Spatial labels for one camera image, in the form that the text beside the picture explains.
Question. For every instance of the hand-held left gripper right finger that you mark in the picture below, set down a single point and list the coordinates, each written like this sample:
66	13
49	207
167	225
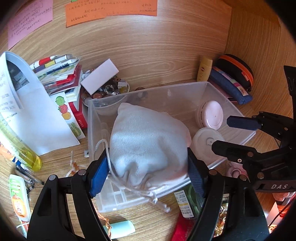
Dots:
196	177

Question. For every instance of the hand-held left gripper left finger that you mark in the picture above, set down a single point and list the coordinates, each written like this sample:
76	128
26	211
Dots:
99	175

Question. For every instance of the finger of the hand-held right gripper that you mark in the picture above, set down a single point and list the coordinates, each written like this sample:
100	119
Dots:
231	150
242	123

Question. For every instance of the gold fabric pouch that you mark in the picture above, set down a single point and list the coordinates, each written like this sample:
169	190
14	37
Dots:
222	217

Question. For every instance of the red fabric pouch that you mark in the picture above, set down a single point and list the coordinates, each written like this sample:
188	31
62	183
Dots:
182	230

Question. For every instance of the clear plastic storage box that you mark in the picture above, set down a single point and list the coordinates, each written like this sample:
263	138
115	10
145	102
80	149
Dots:
161	98

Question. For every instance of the wooden desktop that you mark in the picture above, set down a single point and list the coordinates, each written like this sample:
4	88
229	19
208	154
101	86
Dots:
60	160

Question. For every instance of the person's right hand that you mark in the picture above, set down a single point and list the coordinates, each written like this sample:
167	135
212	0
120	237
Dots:
283	198

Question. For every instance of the small clear organizer box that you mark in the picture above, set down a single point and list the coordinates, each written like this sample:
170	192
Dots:
115	194

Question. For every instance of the green glass bottle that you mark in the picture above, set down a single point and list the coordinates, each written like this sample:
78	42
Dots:
185	204

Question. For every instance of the pink round jar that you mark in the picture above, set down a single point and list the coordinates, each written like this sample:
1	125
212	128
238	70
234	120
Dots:
211	114

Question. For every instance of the blue pencil case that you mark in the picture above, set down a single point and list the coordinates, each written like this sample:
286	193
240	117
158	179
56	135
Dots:
229	85

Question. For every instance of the black orange zip case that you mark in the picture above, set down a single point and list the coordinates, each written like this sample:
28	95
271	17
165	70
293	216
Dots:
240	67

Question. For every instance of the mint green tube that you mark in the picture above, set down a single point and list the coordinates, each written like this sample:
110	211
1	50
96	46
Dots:
122	228

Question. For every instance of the red book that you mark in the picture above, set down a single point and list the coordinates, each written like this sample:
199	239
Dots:
79	118

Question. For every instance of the yellow sunscreen bottle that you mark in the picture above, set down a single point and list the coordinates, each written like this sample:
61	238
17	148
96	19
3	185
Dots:
204	69

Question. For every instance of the yellow liquid bottle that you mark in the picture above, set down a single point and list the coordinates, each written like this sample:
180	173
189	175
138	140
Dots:
27	155

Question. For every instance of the cartoon sticker sheet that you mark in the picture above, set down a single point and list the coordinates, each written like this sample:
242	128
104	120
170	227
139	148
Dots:
64	109

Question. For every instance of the clear barrel pen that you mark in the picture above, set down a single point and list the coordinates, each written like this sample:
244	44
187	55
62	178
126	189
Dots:
24	168

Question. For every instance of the white printed paper sheet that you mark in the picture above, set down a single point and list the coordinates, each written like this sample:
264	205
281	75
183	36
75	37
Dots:
46	115

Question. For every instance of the green orange tube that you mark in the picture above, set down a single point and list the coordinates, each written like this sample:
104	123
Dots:
19	199

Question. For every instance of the white bowl of beads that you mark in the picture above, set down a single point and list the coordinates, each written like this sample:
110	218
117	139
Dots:
108	90

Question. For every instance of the white rectangular box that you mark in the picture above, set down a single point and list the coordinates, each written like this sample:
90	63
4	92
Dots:
99	76

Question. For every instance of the stack of colourful booklets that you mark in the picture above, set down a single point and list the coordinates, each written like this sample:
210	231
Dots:
57	69

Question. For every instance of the orange sticky note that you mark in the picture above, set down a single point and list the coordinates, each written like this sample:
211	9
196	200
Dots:
92	14

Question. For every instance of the pink sticky note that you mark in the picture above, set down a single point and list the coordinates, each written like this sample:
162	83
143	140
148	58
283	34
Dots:
27	20

